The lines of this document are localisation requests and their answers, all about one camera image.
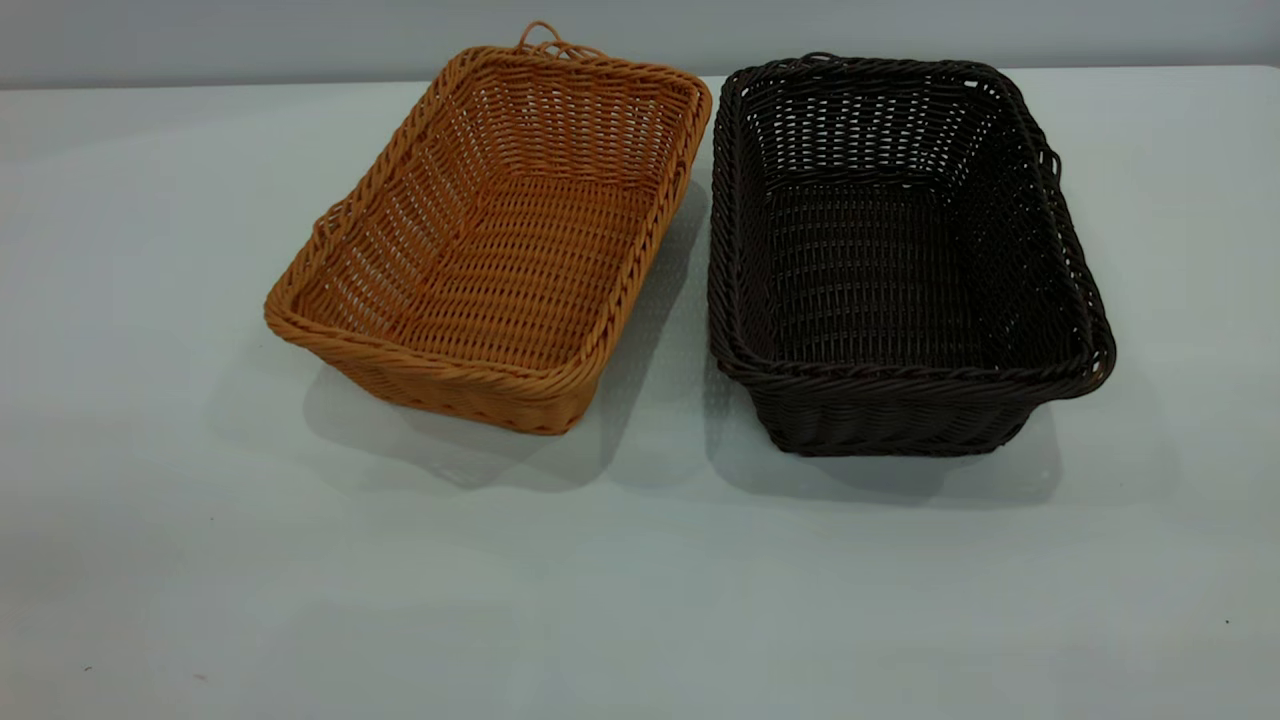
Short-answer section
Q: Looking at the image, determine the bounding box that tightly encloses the dark brown woven wicker basket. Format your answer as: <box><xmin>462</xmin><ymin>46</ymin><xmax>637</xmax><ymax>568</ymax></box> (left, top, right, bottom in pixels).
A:
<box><xmin>707</xmin><ymin>52</ymin><xmax>1117</xmax><ymax>458</ymax></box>

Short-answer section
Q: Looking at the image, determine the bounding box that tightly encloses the tan woven wicker basket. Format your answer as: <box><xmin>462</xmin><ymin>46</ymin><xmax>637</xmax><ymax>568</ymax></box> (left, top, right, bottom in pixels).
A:
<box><xmin>264</xmin><ymin>21</ymin><xmax>713</xmax><ymax>436</ymax></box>

